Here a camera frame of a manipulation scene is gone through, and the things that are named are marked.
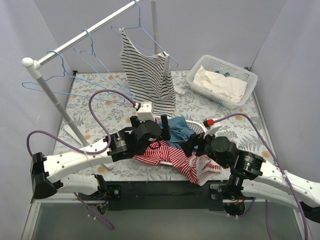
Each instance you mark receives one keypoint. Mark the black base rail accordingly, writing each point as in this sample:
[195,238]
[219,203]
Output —
[168,195]

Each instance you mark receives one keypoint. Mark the red white striped tank top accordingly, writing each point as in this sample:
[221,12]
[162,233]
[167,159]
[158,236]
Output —
[197,169]

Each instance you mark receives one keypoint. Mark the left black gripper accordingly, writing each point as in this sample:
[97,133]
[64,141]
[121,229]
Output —
[148,131]

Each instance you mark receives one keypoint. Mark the black white striped tank top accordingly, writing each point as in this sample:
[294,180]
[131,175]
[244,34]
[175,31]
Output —
[149,77]

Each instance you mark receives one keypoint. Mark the white rectangular basket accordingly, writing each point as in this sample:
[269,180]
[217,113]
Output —
[214,64]

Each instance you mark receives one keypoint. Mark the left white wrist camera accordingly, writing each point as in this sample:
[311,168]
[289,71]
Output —
[144,111]

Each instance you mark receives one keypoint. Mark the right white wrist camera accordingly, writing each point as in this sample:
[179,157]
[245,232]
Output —
[212,126]

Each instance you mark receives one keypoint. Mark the white cloth in basket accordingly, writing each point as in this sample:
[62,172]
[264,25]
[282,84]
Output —
[224,85]

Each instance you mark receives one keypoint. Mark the teal blue garment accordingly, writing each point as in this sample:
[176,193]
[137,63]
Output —
[179,131]

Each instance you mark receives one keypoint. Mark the metal clothes rack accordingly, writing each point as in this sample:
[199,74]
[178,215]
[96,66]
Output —
[34,67]

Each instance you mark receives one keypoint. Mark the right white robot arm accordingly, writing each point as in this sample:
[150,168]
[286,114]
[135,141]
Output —
[253,177]

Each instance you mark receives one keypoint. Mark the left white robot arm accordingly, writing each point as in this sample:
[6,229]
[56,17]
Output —
[51,174]

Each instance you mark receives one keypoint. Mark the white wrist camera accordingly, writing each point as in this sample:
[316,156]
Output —
[212,126]
[144,111]

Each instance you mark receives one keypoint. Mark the blue hanger with striped top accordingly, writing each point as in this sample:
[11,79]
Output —
[154,37]

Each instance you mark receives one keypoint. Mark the white oval laundry basket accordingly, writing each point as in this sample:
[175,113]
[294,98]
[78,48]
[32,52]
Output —
[197,127]

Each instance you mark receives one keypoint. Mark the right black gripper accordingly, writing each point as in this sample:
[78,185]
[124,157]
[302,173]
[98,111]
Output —
[200,143]

